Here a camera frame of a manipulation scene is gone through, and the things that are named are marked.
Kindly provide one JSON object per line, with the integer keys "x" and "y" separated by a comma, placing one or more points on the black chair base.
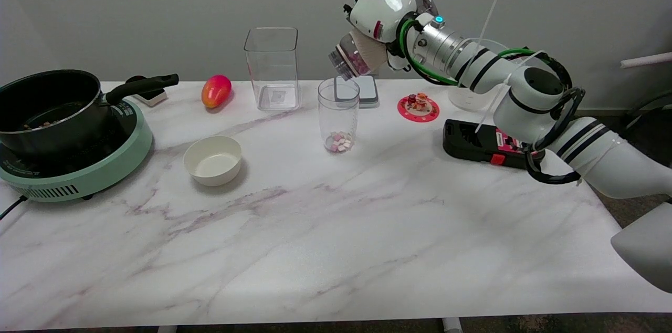
{"x": 651, "y": 101}

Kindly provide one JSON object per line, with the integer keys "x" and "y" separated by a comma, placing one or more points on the clear tall measuring cup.
{"x": 338, "y": 117}

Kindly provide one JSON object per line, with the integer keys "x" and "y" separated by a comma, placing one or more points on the white kitchen scale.
{"x": 368, "y": 92}

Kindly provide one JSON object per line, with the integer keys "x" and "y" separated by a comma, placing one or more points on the large translucent measuring jug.
{"x": 464, "y": 97}

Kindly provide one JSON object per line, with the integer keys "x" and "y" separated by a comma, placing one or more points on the white horizontal bar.
{"x": 646, "y": 60}

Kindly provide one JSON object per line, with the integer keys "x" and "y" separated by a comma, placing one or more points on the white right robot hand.
{"x": 380, "y": 4}

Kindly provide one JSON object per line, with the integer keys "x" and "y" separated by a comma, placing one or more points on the white table leg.
{"x": 167, "y": 329}
{"x": 451, "y": 325}

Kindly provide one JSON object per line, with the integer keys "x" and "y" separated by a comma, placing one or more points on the red coaster with figure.
{"x": 418, "y": 108}

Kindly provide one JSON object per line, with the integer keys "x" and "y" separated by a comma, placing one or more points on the clear square plastic container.
{"x": 271, "y": 70}

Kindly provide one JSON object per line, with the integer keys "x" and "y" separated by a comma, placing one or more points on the glass bottle with beige sleeve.
{"x": 357, "y": 57}

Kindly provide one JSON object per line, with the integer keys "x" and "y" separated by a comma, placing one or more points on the black device with pink label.
{"x": 467, "y": 141}

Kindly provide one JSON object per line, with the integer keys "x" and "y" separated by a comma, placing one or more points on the small black white block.
{"x": 152, "y": 96}

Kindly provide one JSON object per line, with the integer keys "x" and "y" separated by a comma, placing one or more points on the white round bowl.
{"x": 212, "y": 160}

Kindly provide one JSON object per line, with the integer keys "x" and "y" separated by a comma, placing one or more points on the red yellow toy mango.
{"x": 216, "y": 91}

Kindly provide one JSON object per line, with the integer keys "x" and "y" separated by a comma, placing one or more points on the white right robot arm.
{"x": 530, "y": 91}

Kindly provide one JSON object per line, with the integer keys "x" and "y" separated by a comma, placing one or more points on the green induction cooker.
{"x": 105, "y": 170}

